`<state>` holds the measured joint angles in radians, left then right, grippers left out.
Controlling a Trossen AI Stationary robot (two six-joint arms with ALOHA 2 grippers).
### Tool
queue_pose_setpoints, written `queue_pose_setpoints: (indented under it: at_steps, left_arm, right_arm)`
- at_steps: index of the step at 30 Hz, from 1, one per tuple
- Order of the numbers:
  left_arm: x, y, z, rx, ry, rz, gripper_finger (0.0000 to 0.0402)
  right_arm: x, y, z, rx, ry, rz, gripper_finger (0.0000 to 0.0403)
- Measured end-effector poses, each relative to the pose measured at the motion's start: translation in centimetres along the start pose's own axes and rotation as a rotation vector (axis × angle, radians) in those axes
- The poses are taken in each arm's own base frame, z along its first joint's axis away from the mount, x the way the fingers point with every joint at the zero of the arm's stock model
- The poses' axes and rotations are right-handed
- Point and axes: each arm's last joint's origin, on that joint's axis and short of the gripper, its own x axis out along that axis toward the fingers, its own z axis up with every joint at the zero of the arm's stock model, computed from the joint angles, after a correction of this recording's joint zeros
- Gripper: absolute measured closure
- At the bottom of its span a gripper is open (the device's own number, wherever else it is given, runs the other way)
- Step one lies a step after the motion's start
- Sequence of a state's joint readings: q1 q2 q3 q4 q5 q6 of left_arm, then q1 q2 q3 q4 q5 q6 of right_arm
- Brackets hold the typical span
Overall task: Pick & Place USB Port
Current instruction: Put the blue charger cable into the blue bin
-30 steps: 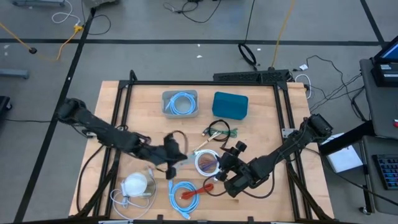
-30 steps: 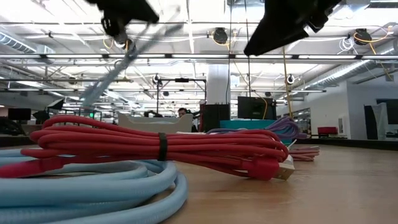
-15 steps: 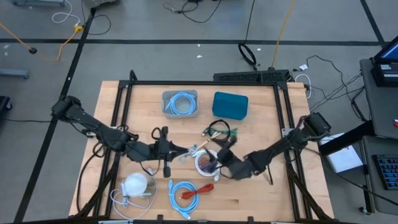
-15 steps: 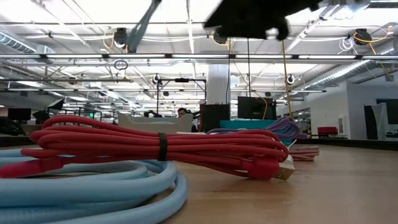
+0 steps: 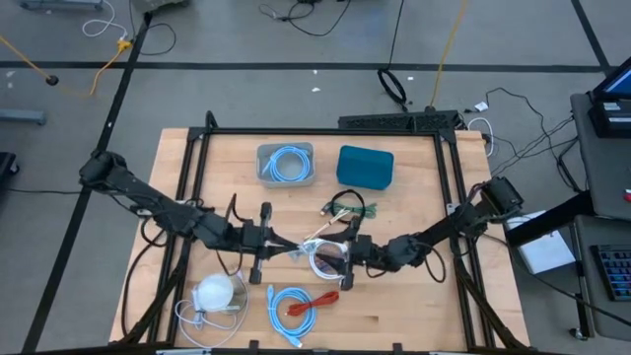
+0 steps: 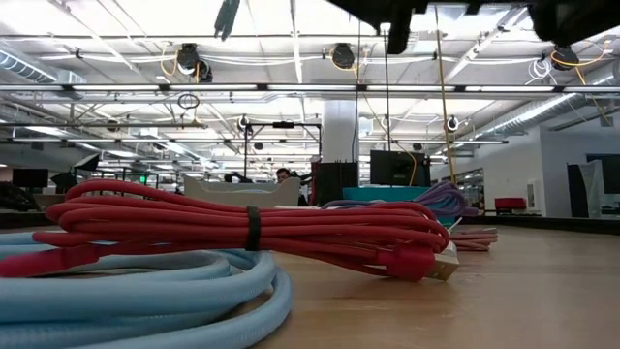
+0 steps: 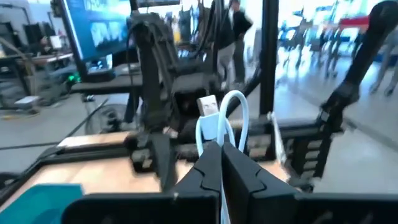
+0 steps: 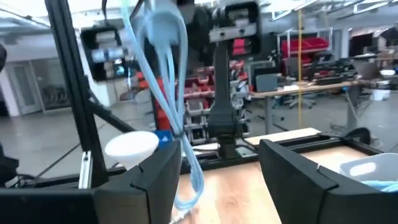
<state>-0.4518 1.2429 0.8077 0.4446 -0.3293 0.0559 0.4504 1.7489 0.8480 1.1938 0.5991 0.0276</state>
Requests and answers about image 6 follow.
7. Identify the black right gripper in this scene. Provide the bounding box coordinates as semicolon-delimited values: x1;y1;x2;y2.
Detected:
326;0;430;55

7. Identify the light blue cable coil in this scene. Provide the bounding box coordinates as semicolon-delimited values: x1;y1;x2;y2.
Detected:
0;231;295;349
214;0;242;43

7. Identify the purple cable bundle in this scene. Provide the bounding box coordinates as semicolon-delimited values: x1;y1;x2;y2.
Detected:
321;180;481;219

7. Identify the pink cable bundle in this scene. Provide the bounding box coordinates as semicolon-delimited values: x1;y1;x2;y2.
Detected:
449;226;499;252

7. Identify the orange red cable bundle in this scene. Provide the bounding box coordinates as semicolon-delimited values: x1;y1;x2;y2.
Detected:
0;177;461;283

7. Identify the large black monitor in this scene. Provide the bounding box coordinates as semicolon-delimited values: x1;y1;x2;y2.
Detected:
370;149;431;188

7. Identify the black equipment cabinet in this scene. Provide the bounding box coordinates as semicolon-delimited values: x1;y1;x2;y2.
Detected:
314;162;359;206

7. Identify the teal plastic bin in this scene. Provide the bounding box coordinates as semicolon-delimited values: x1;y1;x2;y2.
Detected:
342;186;457;227

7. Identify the red box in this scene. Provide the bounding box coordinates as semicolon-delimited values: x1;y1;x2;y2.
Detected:
493;197;528;212

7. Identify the grey plastic bin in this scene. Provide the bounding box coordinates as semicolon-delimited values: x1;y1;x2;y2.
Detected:
182;174;302;209

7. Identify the small black monitor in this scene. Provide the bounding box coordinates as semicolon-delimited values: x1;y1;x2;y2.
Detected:
12;168;49;189

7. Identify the black ceiling cable reel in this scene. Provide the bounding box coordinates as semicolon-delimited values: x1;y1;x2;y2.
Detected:
330;43;357;72
550;46;581;73
175;43;214;84

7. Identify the black hanging cable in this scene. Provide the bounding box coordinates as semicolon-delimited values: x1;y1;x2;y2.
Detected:
381;26;392;152

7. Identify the yellow hanging cord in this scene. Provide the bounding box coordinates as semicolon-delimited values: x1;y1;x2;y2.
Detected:
432;0;457;184

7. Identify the black metal frame rig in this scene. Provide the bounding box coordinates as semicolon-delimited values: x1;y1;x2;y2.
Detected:
243;121;324;181

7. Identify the black aluminium table frame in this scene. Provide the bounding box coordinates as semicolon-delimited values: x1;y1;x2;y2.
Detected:
0;210;620;237

